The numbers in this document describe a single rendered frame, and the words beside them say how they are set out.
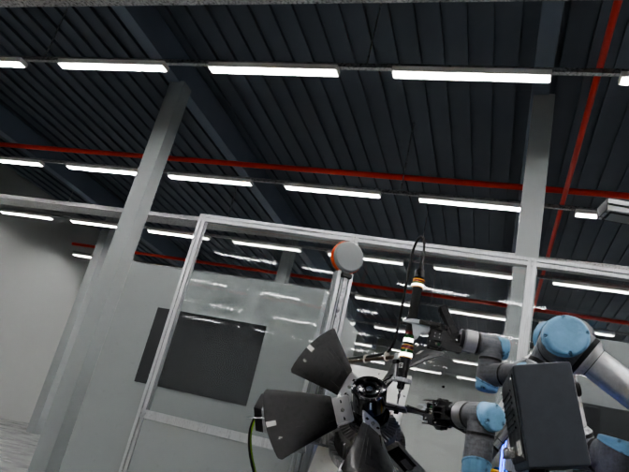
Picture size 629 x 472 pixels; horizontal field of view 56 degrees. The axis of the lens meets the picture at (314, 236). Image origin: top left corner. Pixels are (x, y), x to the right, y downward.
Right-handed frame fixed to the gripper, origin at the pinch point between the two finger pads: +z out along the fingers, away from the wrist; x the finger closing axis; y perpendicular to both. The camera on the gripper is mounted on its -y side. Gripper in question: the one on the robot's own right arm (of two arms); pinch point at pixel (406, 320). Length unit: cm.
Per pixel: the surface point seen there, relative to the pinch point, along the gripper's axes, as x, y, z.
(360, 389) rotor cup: -3.7, 26.8, 11.1
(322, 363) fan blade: 13.1, 19.2, 26.2
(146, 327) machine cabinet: 223, -8, 170
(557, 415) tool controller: -88, 33, -24
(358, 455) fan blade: -20, 48, 8
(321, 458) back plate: 15, 51, 19
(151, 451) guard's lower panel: 90, 66, 100
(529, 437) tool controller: -88, 39, -20
